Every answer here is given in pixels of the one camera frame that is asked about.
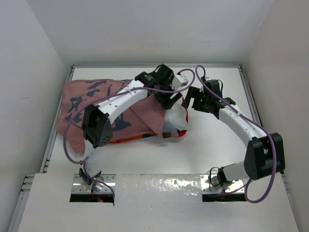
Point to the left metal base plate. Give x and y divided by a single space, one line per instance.
79 186

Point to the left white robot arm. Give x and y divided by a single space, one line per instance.
98 117

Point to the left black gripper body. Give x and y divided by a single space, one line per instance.
163 99

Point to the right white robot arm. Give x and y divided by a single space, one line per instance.
264 153

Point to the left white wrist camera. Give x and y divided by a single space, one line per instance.
179 81

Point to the white front cover board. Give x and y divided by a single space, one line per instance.
150 203

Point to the white pillow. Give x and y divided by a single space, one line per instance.
176 117

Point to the red patterned pillowcase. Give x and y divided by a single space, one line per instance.
133 116

